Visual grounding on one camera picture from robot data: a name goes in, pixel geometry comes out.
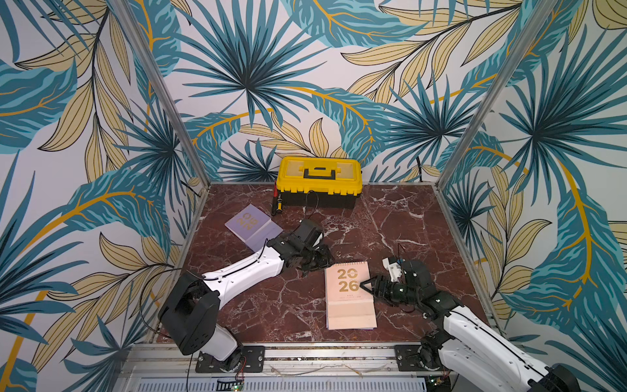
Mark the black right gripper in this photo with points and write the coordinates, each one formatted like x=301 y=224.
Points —
x=388 y=287

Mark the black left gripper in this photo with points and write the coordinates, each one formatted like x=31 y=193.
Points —
x=326 y=260

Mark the pink calendar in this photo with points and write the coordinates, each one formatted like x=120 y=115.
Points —
x=348 y=305

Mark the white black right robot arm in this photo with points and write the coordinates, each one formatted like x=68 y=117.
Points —
x=462 y=342

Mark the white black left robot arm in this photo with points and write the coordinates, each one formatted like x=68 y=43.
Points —
x=190 y=312

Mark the purple calendar back left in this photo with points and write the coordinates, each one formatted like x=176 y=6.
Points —
x=253 y=227

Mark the yellow black toolbox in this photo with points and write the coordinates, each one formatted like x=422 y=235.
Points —
x=319 y=182

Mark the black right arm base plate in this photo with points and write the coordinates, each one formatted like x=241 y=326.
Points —
x=419 y=357

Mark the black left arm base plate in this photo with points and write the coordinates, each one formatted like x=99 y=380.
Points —
x=244 y=359

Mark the aluminium front rail frame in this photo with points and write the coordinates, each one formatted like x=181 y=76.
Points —
x=299 y=366

